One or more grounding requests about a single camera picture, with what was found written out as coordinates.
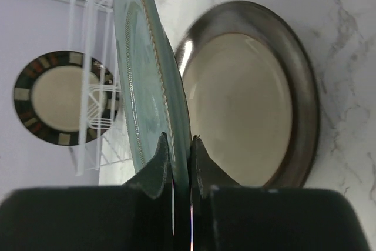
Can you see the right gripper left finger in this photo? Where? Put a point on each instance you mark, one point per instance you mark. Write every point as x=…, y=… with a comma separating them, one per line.
x=134, y=216

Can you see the white wire dish rack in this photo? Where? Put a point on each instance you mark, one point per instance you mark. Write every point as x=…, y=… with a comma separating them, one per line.
x=29, y=29

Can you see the black striped rim plate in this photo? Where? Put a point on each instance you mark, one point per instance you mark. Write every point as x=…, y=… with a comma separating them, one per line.
x=48, y=97

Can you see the teal green plate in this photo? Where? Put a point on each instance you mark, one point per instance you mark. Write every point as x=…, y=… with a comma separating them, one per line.
x=153, y=96

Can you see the brown rim cream plate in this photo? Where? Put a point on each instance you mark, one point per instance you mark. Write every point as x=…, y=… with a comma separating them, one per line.
x=251, y=94

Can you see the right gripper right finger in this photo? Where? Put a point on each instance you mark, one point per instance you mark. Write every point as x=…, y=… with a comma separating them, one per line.
x=227, y=216

